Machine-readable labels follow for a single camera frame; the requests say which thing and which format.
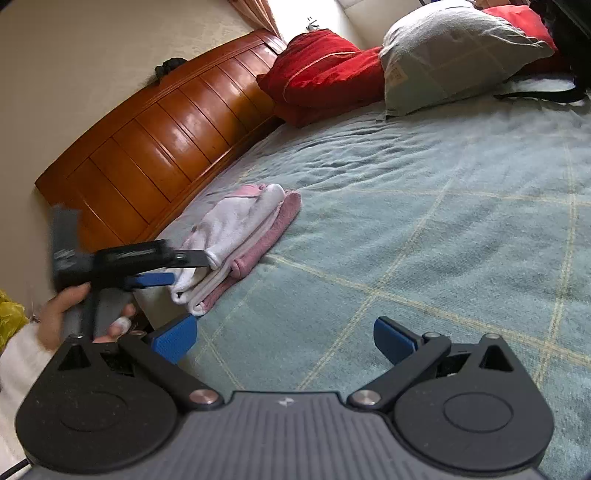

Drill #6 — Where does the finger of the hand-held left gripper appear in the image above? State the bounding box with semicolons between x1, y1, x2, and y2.
171;249;211;269
122;272;176;291

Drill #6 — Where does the small dark cloth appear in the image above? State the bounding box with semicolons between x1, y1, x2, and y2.
154;58;186;80

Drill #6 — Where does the orange patterned curtain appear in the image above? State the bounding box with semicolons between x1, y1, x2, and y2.
228;0;287;41

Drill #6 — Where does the grey pillow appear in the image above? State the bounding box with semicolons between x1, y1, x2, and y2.
379;0;555;121

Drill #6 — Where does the red cushion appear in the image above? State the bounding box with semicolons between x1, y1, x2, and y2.
480;4;566;75

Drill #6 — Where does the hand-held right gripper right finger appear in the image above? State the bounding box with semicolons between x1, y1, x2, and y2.
348;316;515;412

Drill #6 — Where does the green checked blanket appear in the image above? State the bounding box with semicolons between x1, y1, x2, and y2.
139;74;591;480

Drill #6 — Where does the wooden headboard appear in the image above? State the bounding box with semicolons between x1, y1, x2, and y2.
34;28;289;259

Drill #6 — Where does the person's left forearm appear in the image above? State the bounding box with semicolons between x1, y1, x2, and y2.
0;320;58;467

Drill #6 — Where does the pink and white sweater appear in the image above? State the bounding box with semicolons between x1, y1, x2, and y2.
170;183;302;318

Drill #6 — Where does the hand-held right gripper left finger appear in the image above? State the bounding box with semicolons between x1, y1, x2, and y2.
56;313;223;411

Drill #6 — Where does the person's left hand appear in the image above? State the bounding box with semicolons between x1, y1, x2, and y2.
36;282;137;352

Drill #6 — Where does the black backpack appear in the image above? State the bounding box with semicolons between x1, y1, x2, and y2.
529;0;591;88

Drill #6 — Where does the black cable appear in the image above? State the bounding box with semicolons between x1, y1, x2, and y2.
0;457;29;478

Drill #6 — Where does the yellow plastic bag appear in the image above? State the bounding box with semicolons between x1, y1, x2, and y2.
0;288;29;354

